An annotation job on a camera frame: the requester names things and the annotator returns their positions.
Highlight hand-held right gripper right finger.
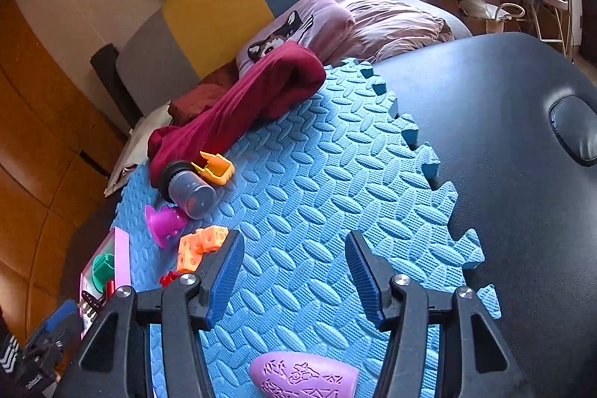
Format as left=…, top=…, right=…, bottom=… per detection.
left=344, top=229, right=537, bottom=398

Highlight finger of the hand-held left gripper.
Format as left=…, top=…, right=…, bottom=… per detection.
left=28, top=299, right=84, bottom=350

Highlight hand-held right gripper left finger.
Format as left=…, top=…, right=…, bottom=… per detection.
left=55, top=229, right=246, bottom=398

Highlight brown studded ball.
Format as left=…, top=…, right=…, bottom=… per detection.
left=78, top=290, right=102, bottom=317

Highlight orange cube blocks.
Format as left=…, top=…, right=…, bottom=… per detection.
left=176, top=227, right=229, bottom=274

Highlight green flanged spool toy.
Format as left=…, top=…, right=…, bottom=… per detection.
left=91, top=253, right=116, bottom=291

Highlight purple funnel toy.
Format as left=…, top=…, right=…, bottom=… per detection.
left=144, top=203, right=188, bottom=250

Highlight pink cardboard box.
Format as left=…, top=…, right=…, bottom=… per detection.
left=79, top=226, right=131, bottom=340

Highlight grey jar with black lid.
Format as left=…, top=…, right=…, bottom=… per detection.
left=160, top=160, right=218, bottom=220

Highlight orange plastic scoop piece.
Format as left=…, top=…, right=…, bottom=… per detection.
left=191, top=150, right=234, bottom=187

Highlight purple patterned egg toy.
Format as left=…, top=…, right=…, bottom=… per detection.
left=249, top=351, right=361, bottom=398

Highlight blue foam mat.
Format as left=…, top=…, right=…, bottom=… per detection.
left=109, top=57, right=502, bottom=398

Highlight beige bag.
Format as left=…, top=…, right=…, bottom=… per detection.
left=103, top=100, right=172, bottom=197

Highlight wooden wardrobe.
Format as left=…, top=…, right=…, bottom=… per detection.
left=0, top=0, right=136, bottom=333

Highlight maroon cloth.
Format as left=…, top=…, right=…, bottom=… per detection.
left=148, top=40, right=327, bottom=187

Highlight black rolled mat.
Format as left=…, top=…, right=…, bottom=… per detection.
left=90, top=44, right=145, bottom=131

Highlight pink duvet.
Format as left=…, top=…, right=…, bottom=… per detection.
left=329, top=0, right=472, bottom=65

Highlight grey yellow blue headboard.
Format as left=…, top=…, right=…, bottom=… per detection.
left=114, top=0, right=369, bottom=119

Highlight purple cat pillow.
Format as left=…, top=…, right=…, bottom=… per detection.
left=235, top=0, right=356, bottom=75

